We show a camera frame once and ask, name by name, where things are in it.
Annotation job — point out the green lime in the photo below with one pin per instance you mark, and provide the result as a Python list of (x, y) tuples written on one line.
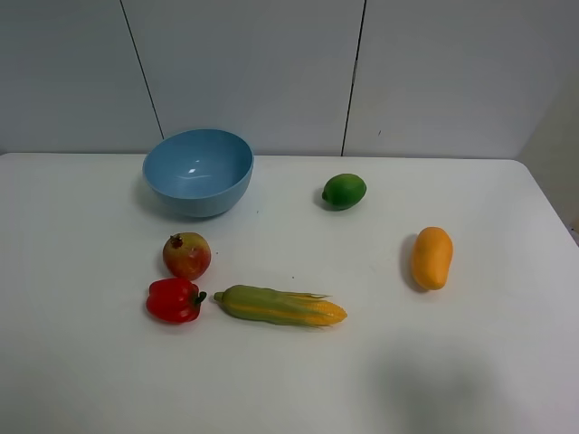
[(343, 191)]

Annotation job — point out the red green pomegranate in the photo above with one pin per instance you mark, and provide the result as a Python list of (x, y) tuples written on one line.
[(187, 255)]

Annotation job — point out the yellow orange mango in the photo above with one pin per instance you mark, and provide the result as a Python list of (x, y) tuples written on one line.
[(431, 258)]

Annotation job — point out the blue plastic bowl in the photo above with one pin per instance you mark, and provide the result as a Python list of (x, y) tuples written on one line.
[(199, 173)]

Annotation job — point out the corn cob with husk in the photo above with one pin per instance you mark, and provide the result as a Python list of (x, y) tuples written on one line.
[(279, 308)]

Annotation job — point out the red bell pepper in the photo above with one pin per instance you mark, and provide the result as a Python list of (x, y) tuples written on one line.
[(174, 300)]

